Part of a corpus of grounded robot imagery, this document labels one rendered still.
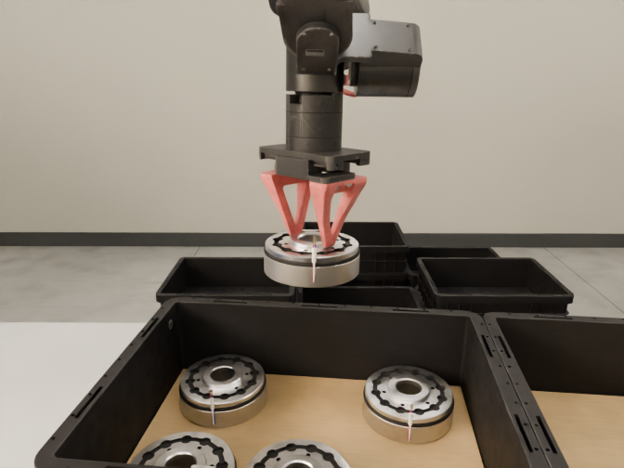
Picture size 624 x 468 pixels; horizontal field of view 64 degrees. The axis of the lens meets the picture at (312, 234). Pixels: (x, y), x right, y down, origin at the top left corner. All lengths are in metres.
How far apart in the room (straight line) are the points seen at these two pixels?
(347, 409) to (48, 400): 0.52
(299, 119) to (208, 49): 2.88
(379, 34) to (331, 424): 0.42
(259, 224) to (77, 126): 1.34
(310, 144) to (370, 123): 2.84
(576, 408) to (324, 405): 0.30
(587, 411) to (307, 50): 0.52
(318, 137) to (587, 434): 0.44
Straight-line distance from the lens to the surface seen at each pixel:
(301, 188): 0.56
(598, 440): 0.67
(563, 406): 0.71
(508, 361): 0.57
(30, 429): 0.91
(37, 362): 1.07
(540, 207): 3.75
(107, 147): 3.60
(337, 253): 0.50
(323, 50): 0.44
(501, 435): 0.52
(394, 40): 0.49
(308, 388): 0.67
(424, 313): 0.64
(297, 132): 0.49
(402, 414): 0.58
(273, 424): 0.61
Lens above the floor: 1.22
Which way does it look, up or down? 19 degrees down
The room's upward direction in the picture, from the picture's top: straight up
